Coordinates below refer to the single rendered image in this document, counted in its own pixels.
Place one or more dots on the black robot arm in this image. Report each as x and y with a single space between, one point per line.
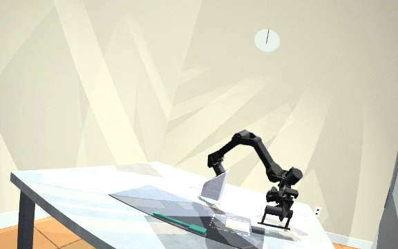
274 172

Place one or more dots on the peach square tile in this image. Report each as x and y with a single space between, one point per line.
236 225

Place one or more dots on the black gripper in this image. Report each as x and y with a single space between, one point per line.
285 202

